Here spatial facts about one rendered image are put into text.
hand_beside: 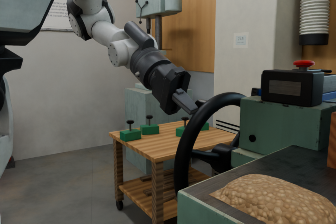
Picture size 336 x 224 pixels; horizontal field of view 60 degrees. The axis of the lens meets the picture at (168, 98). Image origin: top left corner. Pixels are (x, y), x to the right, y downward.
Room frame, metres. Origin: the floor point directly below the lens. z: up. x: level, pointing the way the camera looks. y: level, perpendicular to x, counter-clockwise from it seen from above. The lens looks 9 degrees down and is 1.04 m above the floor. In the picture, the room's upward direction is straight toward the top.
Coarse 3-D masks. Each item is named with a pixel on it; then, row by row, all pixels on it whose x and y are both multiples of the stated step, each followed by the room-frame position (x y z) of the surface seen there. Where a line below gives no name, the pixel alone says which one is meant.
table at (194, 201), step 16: (240, 160) 0.47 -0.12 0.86; (256, 160) 0.35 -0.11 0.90; (272, 160) 0.35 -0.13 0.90; (288, 160) 0.35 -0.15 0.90; (304, 160) 0.35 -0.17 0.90; (320, 160) 0.35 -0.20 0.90; (224, 176) 0.31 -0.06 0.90; (240, 176) 0.31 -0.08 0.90; (272, 176) 0.31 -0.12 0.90; (288, 176) 0.31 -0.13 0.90; (304, 176) 0.31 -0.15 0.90; (320, 176) 0.31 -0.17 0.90; (192, 192) 0.27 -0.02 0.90; (208, 192) 0.27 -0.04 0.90; (320, 192) 0.27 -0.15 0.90; (192, 208) 0.26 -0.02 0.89; (208, 208) 0.24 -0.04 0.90; (224, 208) 0.24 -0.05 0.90
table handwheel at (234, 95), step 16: (224, 96) 0.58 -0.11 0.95; (240, 96) 0.61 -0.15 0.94; (208, 112) 0.54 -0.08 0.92; (192, 128) 0.52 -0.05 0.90; (192, 144) 0.52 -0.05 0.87; (224, 144) 0.61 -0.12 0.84; (176, 160) 0.51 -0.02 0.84; (224, 160) 0.57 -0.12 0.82; (176, 176) 0.50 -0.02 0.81; (176, 192) 0.51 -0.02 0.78
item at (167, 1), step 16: (144, 0) 2.69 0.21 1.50; (160, 0) 2.47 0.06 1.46; (176, 0) 2.38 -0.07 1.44; (144, 16) 2.72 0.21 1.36; (160, 16) 2.64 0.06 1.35; (160, 32) 2.64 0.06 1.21; (160, 48) 2.64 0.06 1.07; (128, 96) 2.66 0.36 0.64; (144, 96) 2.38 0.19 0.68; (128, 112) 2.67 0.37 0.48; (144, 112) 2.38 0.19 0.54; (160, 112) 2.44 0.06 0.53; (128, 128) 2.67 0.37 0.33; (128, 160) 2.69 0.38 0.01; (144, 160) 2.39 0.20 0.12
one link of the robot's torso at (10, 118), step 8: (8, 88) 0.66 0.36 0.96; (8, 96) 0.65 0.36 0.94; (8, 104) 0.65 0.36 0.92; (0, 112) 0.65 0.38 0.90; (8, 112) 0.64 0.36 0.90; (0, 120) 0.65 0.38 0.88; (8, 120) 0.64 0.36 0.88; (0, 128) 0.65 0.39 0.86; (8, 128) 0.64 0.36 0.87; (0, 136) 0.63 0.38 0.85; (8, 136) 0.64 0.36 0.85; (0, 144) 0.62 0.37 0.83; (8, 144) 0.64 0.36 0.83; (0, 152) 0.62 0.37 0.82; (8, 152) 0.65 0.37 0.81; (0, 160) 0.63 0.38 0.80; (8, 160) 0.65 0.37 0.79; (0, 168) 0.63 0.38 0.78; (0, 176) 0.64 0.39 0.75
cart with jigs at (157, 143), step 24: (120, 144) 1.80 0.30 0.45; (144, 144) 1.57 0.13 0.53; (168, 144) 1.57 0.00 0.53; (216, 144) 1.58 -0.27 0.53; (120, 168) 1.79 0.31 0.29; (192, 168) 2.07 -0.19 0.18; (120, 192) 1.79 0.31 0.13; (144, 192) 1.67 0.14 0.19; (168, 192) 1.65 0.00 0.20; (168, 216) 1.43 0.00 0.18
